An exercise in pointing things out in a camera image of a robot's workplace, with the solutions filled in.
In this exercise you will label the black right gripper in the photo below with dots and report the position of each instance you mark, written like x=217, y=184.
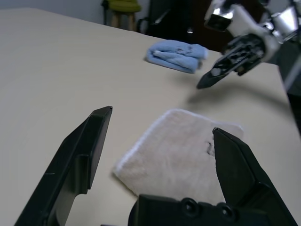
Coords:
x=257, y=47

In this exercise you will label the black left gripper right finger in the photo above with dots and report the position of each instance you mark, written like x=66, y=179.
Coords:
x=240, y=169

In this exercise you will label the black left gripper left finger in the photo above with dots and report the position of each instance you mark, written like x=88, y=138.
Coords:
x=77, y=160

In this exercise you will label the beige towel with white trim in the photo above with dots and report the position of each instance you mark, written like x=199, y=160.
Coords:
x=174, y=155

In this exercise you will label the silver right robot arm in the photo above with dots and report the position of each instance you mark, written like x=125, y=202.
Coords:
x=284, y=18

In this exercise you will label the folded blue towel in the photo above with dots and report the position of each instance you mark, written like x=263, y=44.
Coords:
x=176, y=56

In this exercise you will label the black office chair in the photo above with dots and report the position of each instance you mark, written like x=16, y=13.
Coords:
x=178, y=21

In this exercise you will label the green cushion wooden stool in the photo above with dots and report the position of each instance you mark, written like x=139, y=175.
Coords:
x=124, y=9

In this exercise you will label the black tripod stand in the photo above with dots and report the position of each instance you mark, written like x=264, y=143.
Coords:
x=105, y=11

